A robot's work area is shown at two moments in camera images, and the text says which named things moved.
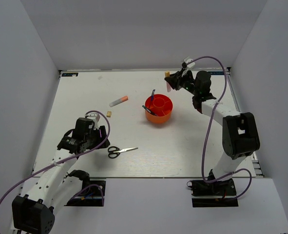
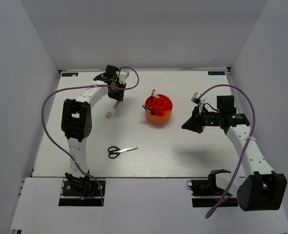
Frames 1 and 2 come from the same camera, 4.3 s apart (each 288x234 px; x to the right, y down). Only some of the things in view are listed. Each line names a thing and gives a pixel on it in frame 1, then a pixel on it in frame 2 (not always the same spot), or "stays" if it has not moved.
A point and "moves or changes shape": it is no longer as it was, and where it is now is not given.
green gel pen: (149, 110) stays
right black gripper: (176, 79) to (192, 124)
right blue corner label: (216, 72) stays
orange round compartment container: (162, 105) stays
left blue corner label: (69, 74) stays
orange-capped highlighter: (122, 99) moves or changes shape
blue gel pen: (152, 94) stays
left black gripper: (100, 139) to (119, 96)
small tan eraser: (108, 114) stays
